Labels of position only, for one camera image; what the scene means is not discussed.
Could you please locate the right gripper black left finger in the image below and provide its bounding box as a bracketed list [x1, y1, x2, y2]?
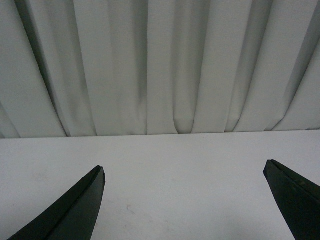
[10, 165, 106, 240]

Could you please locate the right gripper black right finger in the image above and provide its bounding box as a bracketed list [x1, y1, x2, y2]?
[263, 159, 320, 240]

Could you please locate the white pleated curtain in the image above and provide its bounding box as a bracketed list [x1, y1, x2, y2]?
[0, 0, 320, 139]

